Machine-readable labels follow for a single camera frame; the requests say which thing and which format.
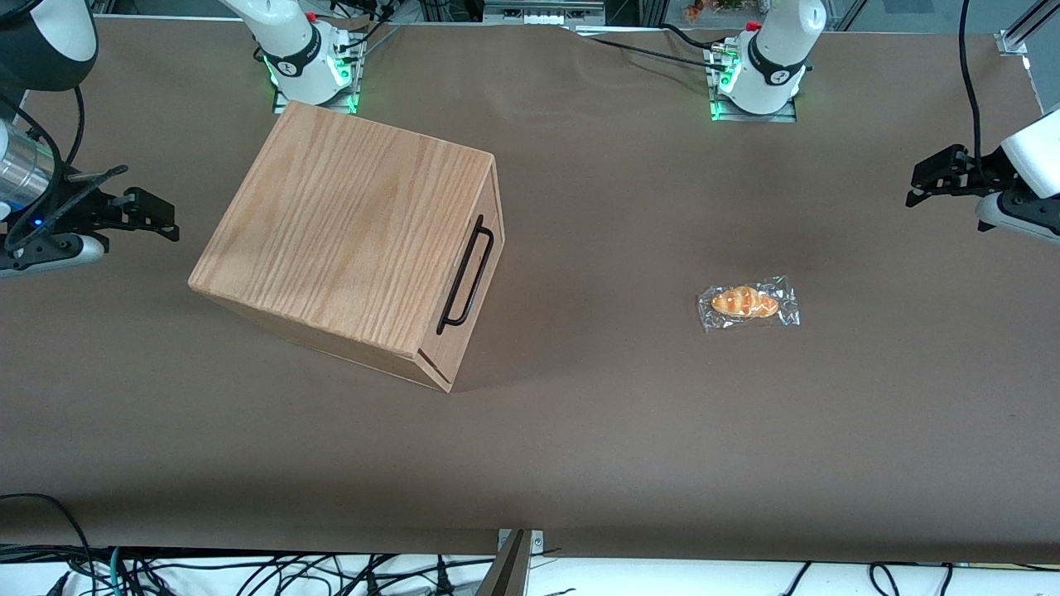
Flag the looped black cable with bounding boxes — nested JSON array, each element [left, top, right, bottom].
[[0, 493, 96, 596]]

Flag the wooden drawer front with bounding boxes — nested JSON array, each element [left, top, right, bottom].
[[417, 154, 506, 393]]

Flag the black metal drawer handle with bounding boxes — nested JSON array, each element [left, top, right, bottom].
[[436, 215, 495, 336]]

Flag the dark camera post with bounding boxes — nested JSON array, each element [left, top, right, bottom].
[[474, 530, 532, 596]]

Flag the long black table cable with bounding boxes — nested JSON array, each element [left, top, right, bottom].
[[571, 31, 730, 71]]

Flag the plastic wrapped bread roll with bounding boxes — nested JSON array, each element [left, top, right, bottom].
[[697, 276, 802, 334]]

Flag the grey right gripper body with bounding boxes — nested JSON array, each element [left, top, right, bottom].
[[0, 123, 67, 221]]

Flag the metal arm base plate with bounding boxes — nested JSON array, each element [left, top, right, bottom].
[[272, 33, 367, 115], [708, 46, 798, 123]]

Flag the wooden drawer cabinet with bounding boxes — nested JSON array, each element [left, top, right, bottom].
[[188, 101, 506, 393]]

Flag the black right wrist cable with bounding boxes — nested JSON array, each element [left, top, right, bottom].
[[0, 83, 129, 249]]

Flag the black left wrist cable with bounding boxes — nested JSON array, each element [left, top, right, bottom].
[[959, 0, 986, 179]]

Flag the short black table cable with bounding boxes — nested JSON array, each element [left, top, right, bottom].
[[661, 22, 738, 52]]

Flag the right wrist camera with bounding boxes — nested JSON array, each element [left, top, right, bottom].
[[0, 234, 107, 278]]

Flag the grey equipment box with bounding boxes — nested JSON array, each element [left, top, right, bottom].
[[483, 0, 605, 26]]

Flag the aluminium frame profile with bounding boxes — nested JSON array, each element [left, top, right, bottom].
[[996, 0, 1060, 57]]

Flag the table cover sheet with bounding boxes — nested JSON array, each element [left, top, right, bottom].
[[0, 17, 1060, 565]]

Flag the tangled black cables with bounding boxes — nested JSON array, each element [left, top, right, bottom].
[[0, 545, 498, 596]]

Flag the black cable bundle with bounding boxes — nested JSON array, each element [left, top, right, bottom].
[[319, 0, 407, 50]]

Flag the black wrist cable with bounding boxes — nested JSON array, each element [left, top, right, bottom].
[[959, 0, 986, 179], [0, 83, 129, 249]]

